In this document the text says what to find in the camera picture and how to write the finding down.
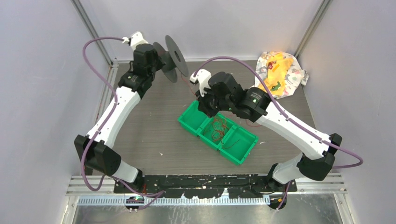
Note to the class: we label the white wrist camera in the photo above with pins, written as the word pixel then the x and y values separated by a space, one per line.
pixel 134 40
pixel 201 78

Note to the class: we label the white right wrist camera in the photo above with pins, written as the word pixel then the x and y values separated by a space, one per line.
pixel 201 78

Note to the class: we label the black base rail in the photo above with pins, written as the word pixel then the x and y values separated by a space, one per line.
pixel 204 186

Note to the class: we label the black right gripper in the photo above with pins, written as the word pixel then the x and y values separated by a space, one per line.
pixel 203 105

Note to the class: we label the black cable spool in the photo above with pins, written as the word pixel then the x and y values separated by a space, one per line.
pixel 172 59

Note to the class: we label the green plastic bin left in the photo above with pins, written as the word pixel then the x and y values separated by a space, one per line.
pixel 192 119

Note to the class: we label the green plastic bin right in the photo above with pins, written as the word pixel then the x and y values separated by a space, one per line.
pixel 237 144

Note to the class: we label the green plastic bin middle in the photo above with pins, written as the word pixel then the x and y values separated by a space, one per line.
pixel 214 131

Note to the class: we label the crumpled yellow patterned cloth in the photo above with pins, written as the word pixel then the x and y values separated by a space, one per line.
pixel 281 73

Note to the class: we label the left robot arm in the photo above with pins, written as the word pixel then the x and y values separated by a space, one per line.
pixel 95 149

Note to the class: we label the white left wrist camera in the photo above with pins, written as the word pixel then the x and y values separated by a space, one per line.
pixel 134 40

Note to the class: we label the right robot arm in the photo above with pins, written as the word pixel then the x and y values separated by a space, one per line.
pixel 221 92

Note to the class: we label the slotted aluminium cable duct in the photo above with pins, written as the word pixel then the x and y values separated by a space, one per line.
pixel 140 201

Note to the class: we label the green plastic bin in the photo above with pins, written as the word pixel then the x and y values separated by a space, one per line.
pixel 214 131
pixel 237 144
pixel 192 119

